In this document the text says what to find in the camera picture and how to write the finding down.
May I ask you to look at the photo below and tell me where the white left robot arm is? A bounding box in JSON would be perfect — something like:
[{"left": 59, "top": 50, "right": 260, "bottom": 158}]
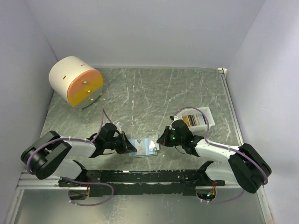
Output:
[{"left": 21, "top": 123, "right": 137, "bottom": 186}]

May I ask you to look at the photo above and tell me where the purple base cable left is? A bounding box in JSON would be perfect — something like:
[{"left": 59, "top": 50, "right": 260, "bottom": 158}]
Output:
[{"left": 59, "top": 177, "right": 114, "bottom": 207}]

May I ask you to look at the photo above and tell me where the white VIP credit card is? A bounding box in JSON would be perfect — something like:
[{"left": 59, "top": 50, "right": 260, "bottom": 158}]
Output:
[{"left": 134, "top": 138, "right": 149, "bottom": 155}]

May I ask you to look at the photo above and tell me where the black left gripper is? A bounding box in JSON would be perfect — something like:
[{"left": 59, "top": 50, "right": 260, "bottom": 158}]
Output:
[{"left": 105, "top": 131, "right": 137, "bottom": 154}]

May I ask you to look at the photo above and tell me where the green card holder wallet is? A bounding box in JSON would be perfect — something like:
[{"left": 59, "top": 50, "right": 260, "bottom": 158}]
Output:
[{"left": 129, "top": 135, "right": 160, "bottom": 158}]

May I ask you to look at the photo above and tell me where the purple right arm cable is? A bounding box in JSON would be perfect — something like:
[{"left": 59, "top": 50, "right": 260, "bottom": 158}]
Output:
[{"left": 172, "top": 106, "right": 269, "bottom": 185}]

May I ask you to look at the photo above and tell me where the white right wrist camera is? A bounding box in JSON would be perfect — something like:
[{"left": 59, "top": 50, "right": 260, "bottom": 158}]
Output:
[{"left": 169, "top": 115, "right": 180, "bottom": 122}]

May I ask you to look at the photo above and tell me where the round white drawer cabinet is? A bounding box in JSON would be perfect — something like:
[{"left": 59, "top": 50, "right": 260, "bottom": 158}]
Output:
[{"left": 49, "top": 56, "right": 104, "bottom": 110}]

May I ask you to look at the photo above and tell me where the white plastic card tray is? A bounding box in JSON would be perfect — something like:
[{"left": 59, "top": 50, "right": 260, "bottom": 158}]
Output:
[{"left": 177, "top": 107, "right": 215, "bottom": 132}]

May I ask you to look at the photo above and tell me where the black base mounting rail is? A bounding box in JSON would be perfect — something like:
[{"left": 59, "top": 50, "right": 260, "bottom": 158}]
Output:
[{"left": 58, "top": 169, "right": 226, "bottom": 198}]

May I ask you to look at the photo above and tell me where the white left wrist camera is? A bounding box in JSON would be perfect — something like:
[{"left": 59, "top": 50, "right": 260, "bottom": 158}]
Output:
[{"left": 115, "top": 121, "right": 124, "bottom": 132}]

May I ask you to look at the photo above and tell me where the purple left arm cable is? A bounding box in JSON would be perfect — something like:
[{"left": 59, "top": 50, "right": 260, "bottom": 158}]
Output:
[{"left": 26, "top": 108, "right": 117, "bottom": 174}]

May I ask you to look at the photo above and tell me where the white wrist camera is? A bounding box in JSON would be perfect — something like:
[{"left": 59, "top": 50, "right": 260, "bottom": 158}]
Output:
[
  {"left": 169, "top": 115, "right": 180, "bottom": 122},
  {"left": 115, "top": 121, "right": 124, "bottom": 132}
]

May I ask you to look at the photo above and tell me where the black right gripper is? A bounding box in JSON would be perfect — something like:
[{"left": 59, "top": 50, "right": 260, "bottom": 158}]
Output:
[{"left": 157, "top": 126, "right": 184, "bottom": 147}]

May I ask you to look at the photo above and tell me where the stack of cards in tray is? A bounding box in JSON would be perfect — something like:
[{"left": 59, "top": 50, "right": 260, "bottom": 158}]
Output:
[{"left": 182, "top": 114, "right": 207, "bottom": 127}]

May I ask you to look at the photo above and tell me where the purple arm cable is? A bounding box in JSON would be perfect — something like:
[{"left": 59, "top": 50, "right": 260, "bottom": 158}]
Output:
[
  {"left": 26, "top": 108, "right": 117, "bottom": 174},
  {"left": 172, "top": 106, "right": 269, "bottom": 185}
]

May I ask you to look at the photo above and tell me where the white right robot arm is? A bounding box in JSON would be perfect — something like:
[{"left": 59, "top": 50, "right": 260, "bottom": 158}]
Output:
[{"left": 157, "top": 119, "right": 272, "bottom": 193}]

